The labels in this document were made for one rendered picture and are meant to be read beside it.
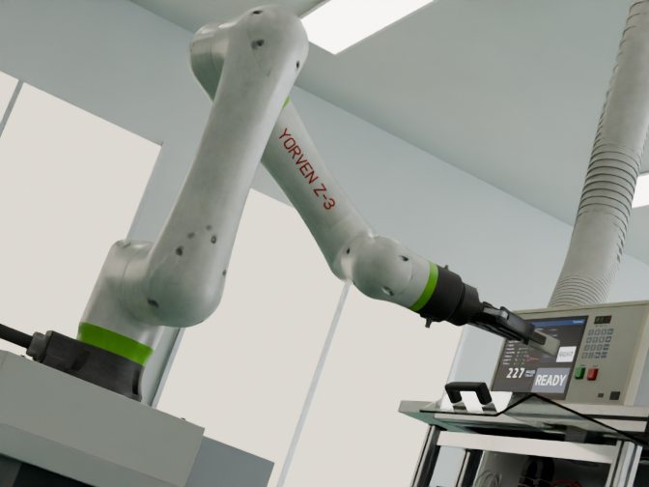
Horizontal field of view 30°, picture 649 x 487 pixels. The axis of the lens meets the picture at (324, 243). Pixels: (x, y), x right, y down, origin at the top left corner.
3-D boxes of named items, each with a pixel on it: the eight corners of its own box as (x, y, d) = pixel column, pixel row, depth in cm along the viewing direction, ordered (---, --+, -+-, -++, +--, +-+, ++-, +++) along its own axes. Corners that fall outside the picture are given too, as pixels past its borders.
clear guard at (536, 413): (494, 415, 189) (505, 380, 190) (418, 412, 210) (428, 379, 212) (652, 482, 200) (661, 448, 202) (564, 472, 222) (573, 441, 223)
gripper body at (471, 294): (431, 320, 215) (472, 339, 218) (455, 318, 207) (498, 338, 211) (443, 281, 217) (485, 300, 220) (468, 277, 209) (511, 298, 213)
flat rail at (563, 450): (621, 464, 197) (626, 446, 198) (429, 444, 253) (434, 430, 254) (627, 467, 197) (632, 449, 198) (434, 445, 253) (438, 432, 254)
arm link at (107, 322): (95, 343, 184) (141, 228, 188) (61, 336, 197) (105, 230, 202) (167, 373, 190) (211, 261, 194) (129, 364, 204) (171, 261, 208)
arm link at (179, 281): (146, 312, 173) (268, -18, 184) (104, 307, 187) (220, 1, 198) (221, 342, 180) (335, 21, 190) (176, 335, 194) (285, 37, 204)
